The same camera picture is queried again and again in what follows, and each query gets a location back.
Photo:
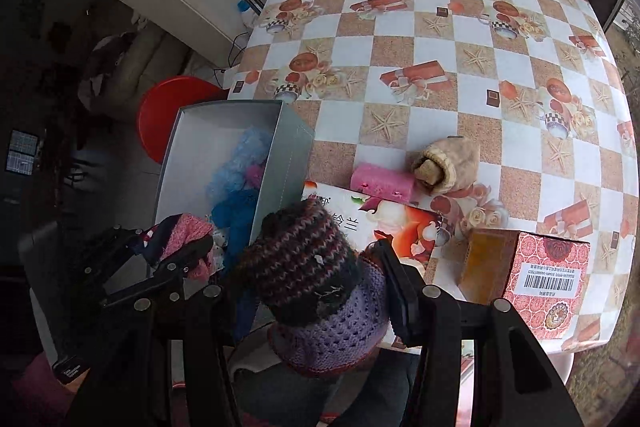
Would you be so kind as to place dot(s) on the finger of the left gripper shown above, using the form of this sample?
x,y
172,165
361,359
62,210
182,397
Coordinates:
x,y
183,260
113,247

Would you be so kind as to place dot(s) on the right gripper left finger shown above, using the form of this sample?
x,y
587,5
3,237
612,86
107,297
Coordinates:
x,y
129,382

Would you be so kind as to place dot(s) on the pink navy sock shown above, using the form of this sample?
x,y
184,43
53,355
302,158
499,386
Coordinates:
x,y
169,235

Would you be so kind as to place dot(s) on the light blue fluffy duster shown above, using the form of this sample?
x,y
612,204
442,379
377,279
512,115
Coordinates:
x,y
252,148

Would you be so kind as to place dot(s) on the purple black knitted hat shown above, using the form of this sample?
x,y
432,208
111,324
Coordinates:
x,y
328,302

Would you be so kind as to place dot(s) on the blue cloth in box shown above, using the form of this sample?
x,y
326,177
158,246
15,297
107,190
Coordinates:
x,y
235,214

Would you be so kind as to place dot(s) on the red patterned cardboard box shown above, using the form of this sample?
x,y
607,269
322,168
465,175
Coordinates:
x,y
543,277

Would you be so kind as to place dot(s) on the red plastic stool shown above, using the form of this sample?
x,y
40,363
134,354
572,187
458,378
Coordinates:
x,y
159,108

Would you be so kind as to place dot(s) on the beige sofa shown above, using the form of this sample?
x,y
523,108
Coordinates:
x,y
122,68

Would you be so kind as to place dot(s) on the floral tissue pack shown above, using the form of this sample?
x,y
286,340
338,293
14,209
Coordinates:
x,y
380,221

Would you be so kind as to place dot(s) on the beige rolled sock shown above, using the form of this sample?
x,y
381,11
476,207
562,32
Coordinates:
x,y
447,165

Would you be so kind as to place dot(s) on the white detergent bottle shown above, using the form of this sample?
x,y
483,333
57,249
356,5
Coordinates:
x,y
248,16

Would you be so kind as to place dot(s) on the checkered starfish tablecloth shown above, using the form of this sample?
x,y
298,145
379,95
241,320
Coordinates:
x,y
532,82

